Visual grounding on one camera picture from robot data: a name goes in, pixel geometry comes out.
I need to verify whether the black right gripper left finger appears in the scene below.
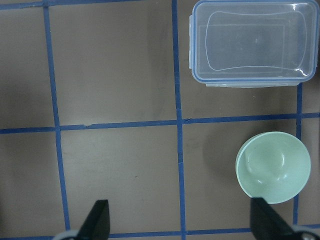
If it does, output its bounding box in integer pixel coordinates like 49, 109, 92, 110
75, 199, 110, 240

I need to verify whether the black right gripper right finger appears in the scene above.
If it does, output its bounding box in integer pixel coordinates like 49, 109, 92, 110
250, 197, 300, 240

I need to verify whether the green bowl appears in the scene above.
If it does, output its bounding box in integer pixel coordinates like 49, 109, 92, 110
235, 131, 312, 204

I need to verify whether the clear plastic lidded container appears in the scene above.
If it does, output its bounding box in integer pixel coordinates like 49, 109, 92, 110
189, 0, 320, 88

